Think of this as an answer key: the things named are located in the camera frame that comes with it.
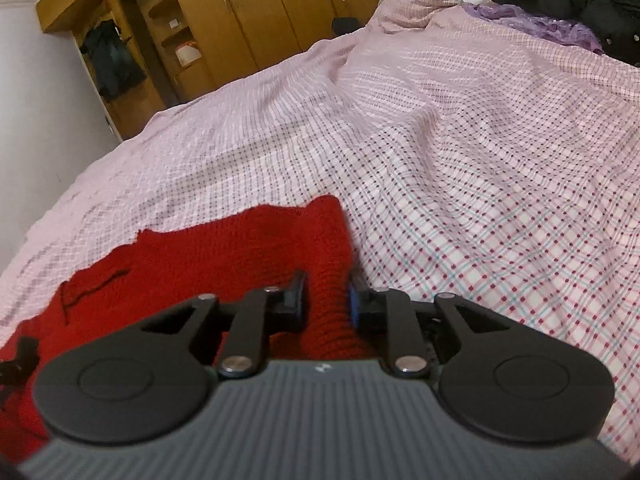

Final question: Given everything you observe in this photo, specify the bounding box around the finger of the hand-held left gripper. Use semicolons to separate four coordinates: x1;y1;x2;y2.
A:
0;337;42;388

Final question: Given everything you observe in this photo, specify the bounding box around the wooden wardrobe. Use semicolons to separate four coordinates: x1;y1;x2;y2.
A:
35;0;381;142

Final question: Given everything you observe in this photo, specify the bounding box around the pink checked bedsheet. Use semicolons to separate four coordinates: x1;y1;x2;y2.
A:
0;0;640;480

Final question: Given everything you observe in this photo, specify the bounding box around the black padded coat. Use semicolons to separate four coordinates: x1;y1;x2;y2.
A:
489;0;640;67

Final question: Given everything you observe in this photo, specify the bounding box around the purple cloth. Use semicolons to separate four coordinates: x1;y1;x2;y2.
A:
459;2;605;55

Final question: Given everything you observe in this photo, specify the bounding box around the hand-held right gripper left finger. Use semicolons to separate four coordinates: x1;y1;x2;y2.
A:
136;269;308;378

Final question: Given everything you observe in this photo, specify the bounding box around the dark hanging jacket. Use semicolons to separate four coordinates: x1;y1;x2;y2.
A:
79;19;149;102

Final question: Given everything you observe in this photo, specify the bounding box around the red knitted sweater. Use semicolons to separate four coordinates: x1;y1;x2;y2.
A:
0;194;377;453

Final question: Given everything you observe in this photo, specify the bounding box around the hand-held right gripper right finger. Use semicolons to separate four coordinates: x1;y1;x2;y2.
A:
347;272;493;378

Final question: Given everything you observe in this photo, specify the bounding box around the white bag on shelf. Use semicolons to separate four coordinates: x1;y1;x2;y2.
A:
175;40;204;67

